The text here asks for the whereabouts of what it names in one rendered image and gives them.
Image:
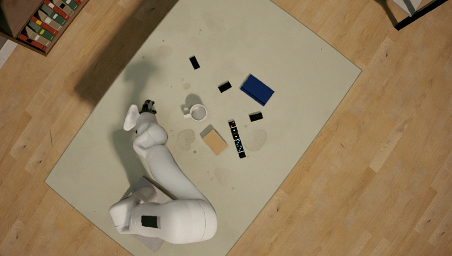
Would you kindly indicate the white mug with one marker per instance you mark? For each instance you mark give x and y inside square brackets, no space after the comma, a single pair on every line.
[197,112]

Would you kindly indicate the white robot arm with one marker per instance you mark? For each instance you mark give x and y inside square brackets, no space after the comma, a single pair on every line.
[190,218]

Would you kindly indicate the dark blue rectangular block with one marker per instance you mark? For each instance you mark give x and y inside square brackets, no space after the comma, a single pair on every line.
[257,90]

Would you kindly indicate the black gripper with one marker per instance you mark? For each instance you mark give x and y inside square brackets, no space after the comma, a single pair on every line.
[147,107]

